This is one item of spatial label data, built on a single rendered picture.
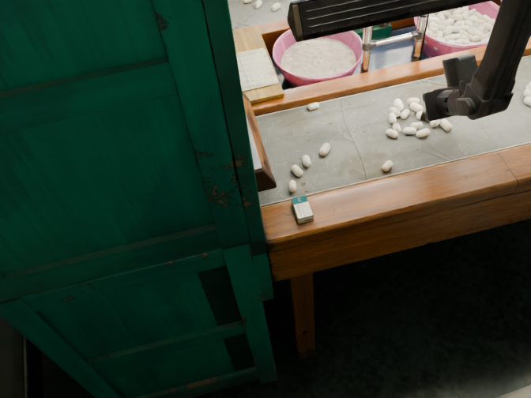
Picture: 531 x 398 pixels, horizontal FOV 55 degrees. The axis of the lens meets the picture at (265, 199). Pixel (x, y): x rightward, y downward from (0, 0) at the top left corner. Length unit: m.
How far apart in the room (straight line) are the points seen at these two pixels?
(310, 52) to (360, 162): 0.47
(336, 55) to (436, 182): 0.56
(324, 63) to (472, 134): 0.47
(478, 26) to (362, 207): 0.81
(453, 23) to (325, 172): 0.72
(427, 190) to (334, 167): 0.23
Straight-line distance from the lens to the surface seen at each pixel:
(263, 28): 1.68
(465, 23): 1.77
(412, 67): 1.52
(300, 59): 1.59
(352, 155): 1.30
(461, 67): 1.14
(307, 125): 1.37
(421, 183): 1.23
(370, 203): 1.18
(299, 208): 1.14
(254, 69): 1.50
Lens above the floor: 1.70
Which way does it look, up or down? 52 degrees down
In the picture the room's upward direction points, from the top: 8 degrees counter-clockwise
